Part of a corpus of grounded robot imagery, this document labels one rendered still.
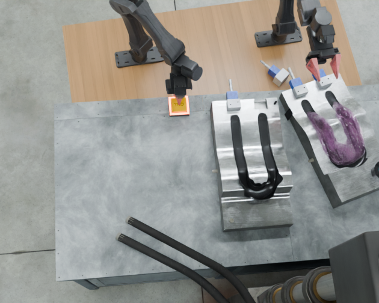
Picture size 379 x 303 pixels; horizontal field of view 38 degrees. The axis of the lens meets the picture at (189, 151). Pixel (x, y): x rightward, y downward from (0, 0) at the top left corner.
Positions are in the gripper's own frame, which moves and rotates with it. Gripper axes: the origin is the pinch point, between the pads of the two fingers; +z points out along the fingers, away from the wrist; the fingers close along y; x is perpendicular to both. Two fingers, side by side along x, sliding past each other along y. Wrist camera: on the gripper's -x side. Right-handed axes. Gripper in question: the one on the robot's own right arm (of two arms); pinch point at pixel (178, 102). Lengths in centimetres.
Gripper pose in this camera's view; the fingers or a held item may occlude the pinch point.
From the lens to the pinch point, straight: 218.2
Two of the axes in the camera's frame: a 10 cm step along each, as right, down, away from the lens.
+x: -0.9, -6.5, 7.6
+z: 0.0, 7.6, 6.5
